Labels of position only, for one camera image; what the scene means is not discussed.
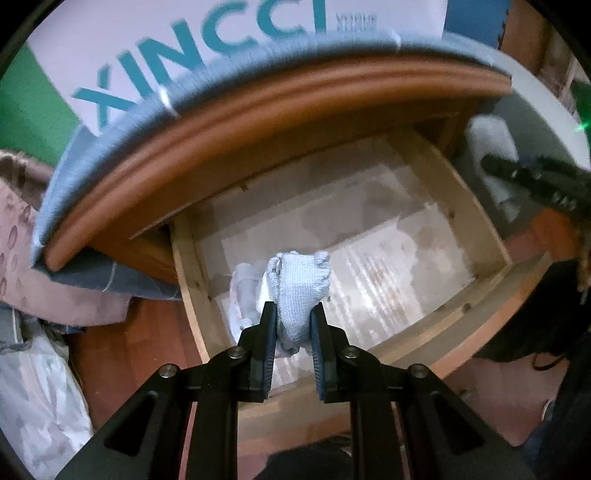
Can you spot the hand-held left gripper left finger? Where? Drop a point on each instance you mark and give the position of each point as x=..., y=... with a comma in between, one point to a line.
x=269, y=350

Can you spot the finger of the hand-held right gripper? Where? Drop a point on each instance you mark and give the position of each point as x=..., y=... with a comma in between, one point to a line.
x=521, y=173

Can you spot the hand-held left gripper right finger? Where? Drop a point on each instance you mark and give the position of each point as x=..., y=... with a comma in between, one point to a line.
x=318, y=355

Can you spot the light blue knitted underwear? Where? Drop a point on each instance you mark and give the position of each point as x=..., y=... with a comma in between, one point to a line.
x=300, y=295

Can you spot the wooden drawer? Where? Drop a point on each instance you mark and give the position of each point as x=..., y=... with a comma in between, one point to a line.
x=461, y=221

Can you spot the white cardboard box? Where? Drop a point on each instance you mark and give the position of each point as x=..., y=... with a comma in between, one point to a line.
x=231, y=27

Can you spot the paper drawer liner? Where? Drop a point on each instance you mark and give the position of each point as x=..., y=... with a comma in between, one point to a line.
x=392, y=258

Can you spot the translucent plastic wrap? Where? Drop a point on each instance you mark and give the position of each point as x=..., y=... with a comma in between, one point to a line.
x=242, y=295

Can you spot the brown wooden furniture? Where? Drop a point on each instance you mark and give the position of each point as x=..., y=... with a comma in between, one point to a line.
x=526, y=32

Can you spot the person's dark clothing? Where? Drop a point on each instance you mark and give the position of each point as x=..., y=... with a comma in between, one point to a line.
x=545, y=314

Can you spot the blue foam mat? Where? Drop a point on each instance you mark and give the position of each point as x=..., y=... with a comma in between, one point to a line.
x=475, y=23

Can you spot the wooden nightstand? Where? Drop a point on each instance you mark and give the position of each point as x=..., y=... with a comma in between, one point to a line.
x=231, y=129

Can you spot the white plastic bag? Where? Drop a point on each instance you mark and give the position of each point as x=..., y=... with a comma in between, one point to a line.
x=41, y=406

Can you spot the grey checked cloth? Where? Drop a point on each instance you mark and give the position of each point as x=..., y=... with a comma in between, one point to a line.
x=18, y=332

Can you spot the brown patterned fabric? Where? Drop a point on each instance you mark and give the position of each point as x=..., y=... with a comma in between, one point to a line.
x=27, y=240

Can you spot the blue plaid cloth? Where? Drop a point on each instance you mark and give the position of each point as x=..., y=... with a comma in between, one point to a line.
x=92, y=152

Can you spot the green foam mat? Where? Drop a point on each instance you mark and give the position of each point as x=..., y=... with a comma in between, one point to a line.
x=32, y=115

